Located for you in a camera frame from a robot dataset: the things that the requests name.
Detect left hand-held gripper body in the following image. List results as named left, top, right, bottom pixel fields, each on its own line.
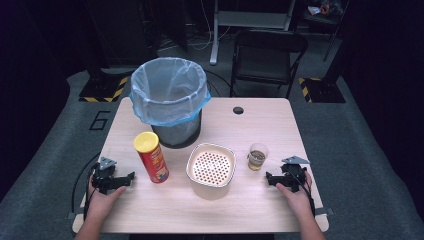
left=90, top=156, right=122, bottom=196

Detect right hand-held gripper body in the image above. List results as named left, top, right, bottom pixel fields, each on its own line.
left=281, top=155, right=311, bottom=194

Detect clear plastic cup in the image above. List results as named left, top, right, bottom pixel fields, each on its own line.
left=247, top=142, right=269, bottom=172

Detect red chips can yellow lid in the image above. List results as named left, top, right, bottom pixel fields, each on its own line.
left=133, top=131, right=170, bottom=184

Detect black mesh trash bin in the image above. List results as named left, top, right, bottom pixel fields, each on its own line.
left=150, top=110, right=203, bottom=150

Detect beige drain basket basin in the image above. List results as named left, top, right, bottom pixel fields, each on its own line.
left=185, top=142, right=237, bottom=201

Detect translucent blue bin bag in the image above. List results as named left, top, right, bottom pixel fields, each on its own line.
left=129, top=57, right=212, bottom=128

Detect person's left hand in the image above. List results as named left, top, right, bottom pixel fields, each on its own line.
left=87, top=185, right=128, bottom=221

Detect person's right hand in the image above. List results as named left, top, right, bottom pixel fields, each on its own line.
left=275, top=171, right=314, bottom=219

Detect black folding chair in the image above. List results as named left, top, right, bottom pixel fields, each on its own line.
left=229, top=29, right=310, bottom=100

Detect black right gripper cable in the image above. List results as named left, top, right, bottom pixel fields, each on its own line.
left=292, top=165, right=317, bottom=218

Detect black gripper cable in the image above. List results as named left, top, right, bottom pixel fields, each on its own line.
left=71, top=152, right=101, bottom=222
left=292, top=165, right=317, bottom=218

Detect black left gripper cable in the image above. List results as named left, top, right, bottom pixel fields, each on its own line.
left=71, top=152, right=101, bottom=222

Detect metal table bracket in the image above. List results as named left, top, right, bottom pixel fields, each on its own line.
left=314, top=206, right=335, bottom=217

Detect hazard striped base plate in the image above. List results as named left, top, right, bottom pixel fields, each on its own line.
left=78, top=75, right=131, bottom=103
left=298, top=77, right=347, bottom=104

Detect black floor cable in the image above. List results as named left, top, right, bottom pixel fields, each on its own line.
left=203, top=69, right=235, bottom=98

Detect white floor cables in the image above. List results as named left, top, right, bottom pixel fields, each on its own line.
left=186, top=0, right=232, bottom=52

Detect white desk frame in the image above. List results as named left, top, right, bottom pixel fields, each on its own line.
left=209, top=0, right=298, bottom=66

